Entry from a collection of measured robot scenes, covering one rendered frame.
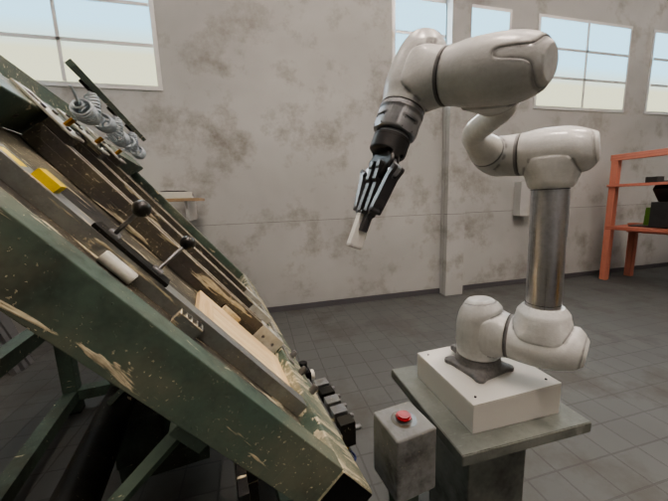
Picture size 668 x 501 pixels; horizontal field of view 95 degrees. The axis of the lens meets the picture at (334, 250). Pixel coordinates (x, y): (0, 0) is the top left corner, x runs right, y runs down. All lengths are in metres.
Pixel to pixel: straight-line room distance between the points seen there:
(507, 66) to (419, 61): 0.16
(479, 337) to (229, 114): 3.81
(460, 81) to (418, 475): 0.90
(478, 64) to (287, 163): 3.76
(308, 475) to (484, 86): 0.82
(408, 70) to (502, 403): 1.03
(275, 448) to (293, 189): 3.73
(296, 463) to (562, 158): 1.02
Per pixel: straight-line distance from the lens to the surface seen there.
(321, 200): 4.29
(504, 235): 5.79
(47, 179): 0.87
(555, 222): 1.13
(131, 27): 4.77
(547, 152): 1.10
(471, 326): 1.23
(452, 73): 0.63
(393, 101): 0.66
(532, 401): 1.33
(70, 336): 0.62
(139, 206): 0.77
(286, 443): 0.74
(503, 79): 0.60
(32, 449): 2.67
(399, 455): 0.91
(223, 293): 1.24
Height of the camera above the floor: 1.51
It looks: 9 degrees down
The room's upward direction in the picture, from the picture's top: 2 degrees counter-clockwise
